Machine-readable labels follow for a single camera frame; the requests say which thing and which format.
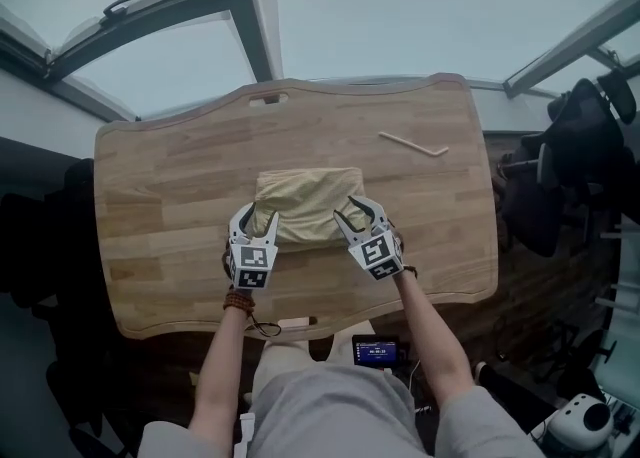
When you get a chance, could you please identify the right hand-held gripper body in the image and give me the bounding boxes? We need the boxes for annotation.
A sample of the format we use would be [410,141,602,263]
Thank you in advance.
[346,224,406,282]

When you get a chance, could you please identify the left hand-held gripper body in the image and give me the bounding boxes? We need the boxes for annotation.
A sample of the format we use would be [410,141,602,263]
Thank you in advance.
[226,230,281,291]

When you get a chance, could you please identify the beige cloth garment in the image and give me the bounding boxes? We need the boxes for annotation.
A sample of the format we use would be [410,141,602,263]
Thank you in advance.
[251,166,374,247]

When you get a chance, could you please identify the person's left forearm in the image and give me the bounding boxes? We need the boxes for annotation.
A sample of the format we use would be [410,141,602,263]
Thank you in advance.
[187,305,249,435]

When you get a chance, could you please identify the person's right forearm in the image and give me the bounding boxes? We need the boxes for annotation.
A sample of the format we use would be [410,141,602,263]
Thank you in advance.
[394,273,476,410]

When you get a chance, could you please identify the person's right hand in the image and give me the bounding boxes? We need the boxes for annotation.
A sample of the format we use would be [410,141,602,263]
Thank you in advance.
[389,229,406,266]

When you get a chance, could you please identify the person's left hand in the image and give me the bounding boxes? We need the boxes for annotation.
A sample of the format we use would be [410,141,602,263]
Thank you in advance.
[221,244,237,288]

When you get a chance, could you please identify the small blue-screen monitor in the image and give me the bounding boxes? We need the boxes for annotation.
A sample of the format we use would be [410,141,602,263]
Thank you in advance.
[351,334,401,368]

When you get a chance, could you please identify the person's beige trousers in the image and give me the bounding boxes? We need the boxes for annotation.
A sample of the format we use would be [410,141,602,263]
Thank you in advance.
[249,333,354,397]

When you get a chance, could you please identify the person's grey shirt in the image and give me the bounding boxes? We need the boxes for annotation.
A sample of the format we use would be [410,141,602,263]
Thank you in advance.
[137,363,549,458]

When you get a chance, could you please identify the white hanging tag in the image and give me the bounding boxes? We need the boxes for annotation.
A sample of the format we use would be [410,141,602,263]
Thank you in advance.
[238,413,257,458]

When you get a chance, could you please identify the black-framed hinged window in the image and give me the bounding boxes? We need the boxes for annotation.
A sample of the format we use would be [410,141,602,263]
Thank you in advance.
[0,0,284,122]

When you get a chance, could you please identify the black mesh headrest office chair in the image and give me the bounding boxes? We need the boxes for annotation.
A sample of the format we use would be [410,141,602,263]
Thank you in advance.
[492,70,639,257]

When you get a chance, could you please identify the white dome-shaped device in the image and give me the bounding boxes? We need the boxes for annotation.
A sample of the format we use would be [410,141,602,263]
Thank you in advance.
[542,393,614,452]

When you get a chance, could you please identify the grey-framed window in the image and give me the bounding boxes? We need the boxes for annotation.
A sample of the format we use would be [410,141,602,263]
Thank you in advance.
[502,0,640,97]

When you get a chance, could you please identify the wooden bead bracelet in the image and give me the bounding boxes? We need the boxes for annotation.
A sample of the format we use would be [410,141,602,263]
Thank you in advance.
[223,290,256,315]

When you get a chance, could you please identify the thin gripper cable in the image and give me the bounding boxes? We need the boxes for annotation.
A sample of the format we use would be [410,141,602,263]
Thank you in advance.
[405,358,432,416]
[243,313,283,338]

